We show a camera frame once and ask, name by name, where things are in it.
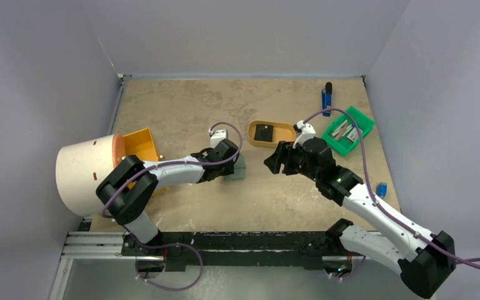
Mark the black aluminium base frame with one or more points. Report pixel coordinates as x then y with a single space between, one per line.
310 250

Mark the green plastic bin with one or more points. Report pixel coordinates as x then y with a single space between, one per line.
343 146

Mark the orange pencil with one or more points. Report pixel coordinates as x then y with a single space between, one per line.
338 137

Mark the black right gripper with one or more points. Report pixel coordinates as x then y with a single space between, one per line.
288 158

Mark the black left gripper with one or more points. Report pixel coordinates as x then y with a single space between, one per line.
227 170

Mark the tan oval tray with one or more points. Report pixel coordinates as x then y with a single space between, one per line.
282 132

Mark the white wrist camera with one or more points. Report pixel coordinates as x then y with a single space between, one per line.
304 131
216 136

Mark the small blue object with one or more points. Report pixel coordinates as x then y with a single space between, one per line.
382 189

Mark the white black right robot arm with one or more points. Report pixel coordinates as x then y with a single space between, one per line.
420 257

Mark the yellow drawer box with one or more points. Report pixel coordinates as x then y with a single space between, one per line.
141 144

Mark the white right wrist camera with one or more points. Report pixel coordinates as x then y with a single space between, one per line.
304 131

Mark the white red staple box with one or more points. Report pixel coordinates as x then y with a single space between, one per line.
354 134

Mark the white cylinder container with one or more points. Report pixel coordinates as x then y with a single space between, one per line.
81 167

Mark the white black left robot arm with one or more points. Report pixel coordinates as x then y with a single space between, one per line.
126 191

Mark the grey-green card holder wallet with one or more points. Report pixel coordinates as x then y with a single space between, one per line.
239 169

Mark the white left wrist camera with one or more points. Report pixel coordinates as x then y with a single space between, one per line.
216 136

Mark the black credit card stack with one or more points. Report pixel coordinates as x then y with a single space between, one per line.
264 133

